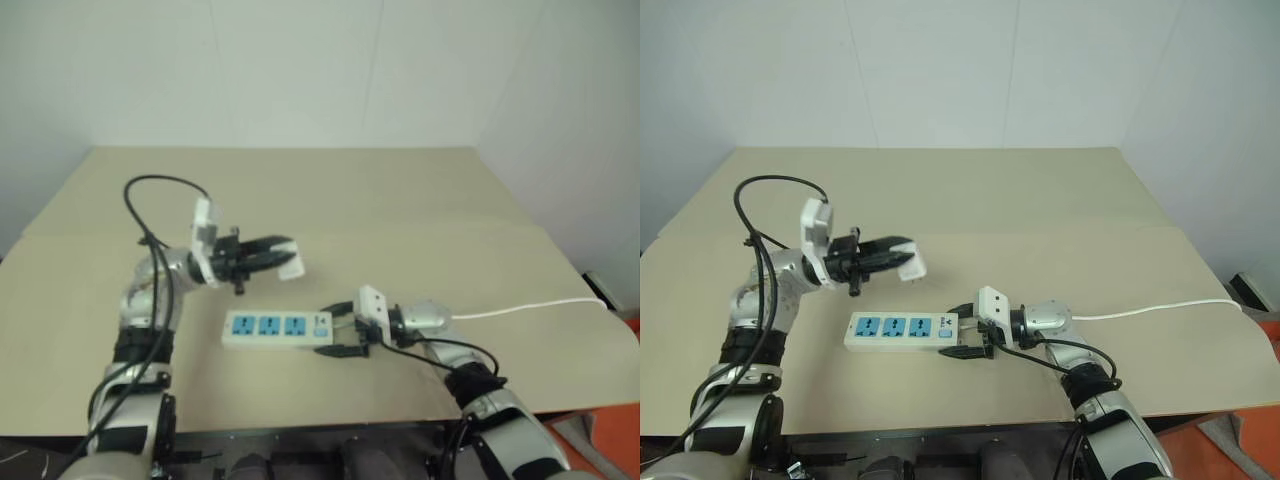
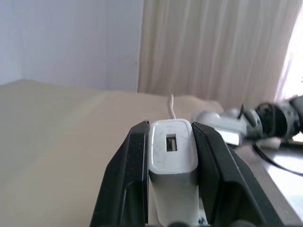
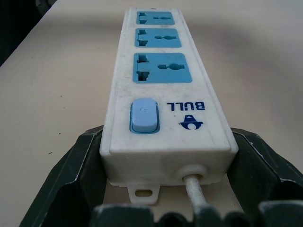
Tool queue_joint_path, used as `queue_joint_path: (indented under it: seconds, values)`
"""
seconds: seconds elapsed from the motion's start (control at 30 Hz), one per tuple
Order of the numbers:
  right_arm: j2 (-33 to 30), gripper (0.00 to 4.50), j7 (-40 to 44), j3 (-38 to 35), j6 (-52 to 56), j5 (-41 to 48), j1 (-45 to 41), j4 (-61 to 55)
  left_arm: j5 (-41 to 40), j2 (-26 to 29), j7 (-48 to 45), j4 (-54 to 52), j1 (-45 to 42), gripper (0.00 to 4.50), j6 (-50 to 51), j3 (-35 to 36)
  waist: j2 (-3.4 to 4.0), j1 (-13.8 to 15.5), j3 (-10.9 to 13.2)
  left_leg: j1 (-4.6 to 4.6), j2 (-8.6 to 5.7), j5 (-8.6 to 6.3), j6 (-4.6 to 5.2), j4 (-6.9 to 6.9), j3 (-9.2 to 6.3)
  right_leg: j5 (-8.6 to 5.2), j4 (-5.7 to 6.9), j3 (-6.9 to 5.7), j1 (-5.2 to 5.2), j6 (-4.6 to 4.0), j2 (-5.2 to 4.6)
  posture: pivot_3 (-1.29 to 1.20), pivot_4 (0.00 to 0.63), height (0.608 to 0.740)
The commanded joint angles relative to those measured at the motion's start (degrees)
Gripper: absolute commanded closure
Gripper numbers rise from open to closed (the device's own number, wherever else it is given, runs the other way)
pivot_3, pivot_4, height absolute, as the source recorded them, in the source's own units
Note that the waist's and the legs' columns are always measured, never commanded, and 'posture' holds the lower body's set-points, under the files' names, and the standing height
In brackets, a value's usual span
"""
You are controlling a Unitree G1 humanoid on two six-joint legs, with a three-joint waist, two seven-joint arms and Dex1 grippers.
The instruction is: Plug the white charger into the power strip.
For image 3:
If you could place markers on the white blue power strip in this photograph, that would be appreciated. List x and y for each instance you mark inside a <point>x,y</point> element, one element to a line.
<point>163,94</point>

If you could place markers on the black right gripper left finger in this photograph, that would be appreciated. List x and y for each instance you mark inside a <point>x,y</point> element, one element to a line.
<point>68,175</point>

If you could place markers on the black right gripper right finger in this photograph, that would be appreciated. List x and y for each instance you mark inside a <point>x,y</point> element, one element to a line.
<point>262,170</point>

